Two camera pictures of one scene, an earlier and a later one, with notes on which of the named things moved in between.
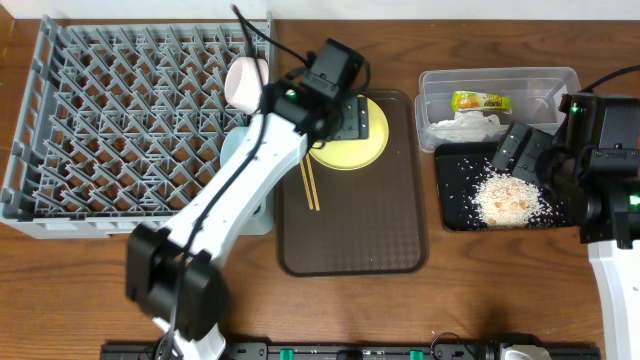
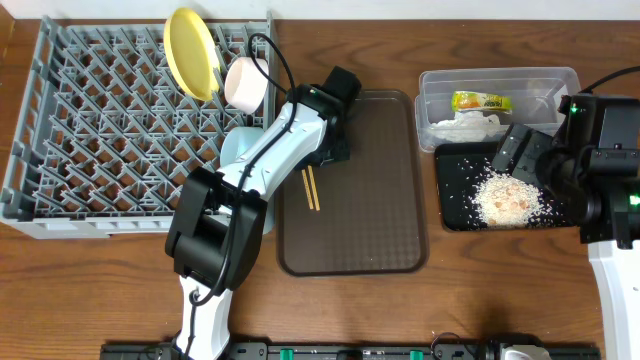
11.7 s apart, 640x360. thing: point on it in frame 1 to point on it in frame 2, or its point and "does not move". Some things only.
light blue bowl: [232, 138] does not move
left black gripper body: [355, 118] to [329, 156]
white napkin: [467, 127] does not move
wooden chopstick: [313, 181] does not move
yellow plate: [355, 153] to [192, 53]
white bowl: [242, 83] does not move
